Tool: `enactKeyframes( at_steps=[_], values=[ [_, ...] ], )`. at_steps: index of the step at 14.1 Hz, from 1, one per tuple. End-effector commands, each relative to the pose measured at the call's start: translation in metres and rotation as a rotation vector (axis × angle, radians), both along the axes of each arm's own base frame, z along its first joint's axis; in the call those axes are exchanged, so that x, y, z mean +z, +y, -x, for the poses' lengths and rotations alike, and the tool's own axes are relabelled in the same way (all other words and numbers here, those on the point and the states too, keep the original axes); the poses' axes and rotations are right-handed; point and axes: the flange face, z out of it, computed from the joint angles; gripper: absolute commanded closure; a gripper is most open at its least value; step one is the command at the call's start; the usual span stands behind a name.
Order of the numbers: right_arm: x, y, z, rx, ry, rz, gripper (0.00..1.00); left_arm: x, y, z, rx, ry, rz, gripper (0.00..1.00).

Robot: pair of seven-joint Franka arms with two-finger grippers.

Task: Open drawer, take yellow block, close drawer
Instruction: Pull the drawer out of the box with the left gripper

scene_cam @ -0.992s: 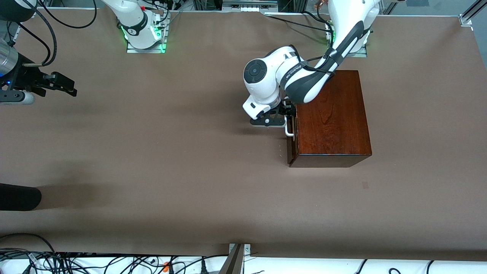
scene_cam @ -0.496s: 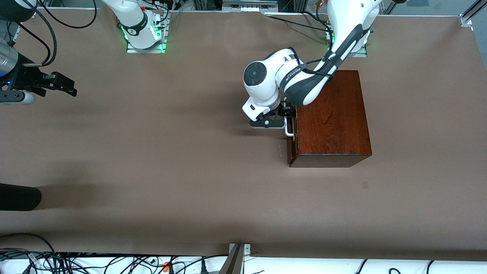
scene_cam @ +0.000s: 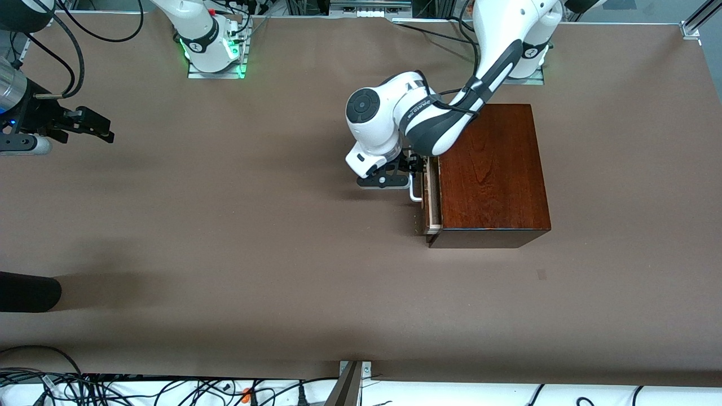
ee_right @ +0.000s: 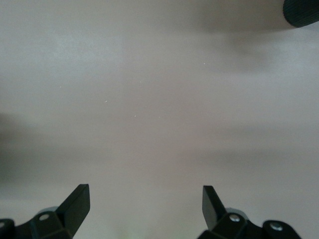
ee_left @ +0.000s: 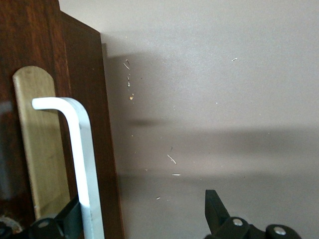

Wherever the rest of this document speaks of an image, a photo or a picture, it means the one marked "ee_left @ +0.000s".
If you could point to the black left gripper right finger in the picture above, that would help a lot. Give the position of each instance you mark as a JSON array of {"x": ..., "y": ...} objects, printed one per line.
[{"x": 216, "y": 216}]

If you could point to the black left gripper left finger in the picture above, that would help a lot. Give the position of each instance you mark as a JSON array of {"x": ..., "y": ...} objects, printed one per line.
[{"x": 49, "y": 229}]

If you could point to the light wooden shelf interior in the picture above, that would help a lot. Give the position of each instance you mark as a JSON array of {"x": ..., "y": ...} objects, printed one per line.
[{"x": 30, "y": 37}]

